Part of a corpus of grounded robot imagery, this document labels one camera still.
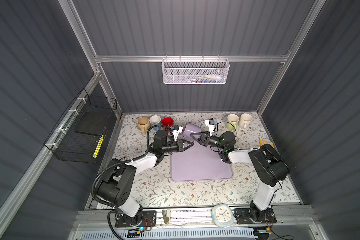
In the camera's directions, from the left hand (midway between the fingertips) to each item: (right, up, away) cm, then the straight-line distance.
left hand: (194, 144), depth 81 cm
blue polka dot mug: (-26, +15, +25) cm, 39 cm away
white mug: (+38, +14, +23) cm, 47 cm away
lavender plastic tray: (+4, -13, +15) cm, 20 cm away
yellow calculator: (+49, -1, +21) cm, 54 cm away
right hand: (-1, +4, -2) cm, 4 cm away
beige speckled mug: (-34, +12, +22) cm, 42 cm away
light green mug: (+28, +13, +22) cm, 38 cm away
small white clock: (+13, -34, -9) cm, 37 cm away
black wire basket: (-58, +4, -9) cm, 59 cm away
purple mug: (-3, +9, 0) cm, 9 cm away
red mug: (-17, +13, +25) cm, 33 cm away
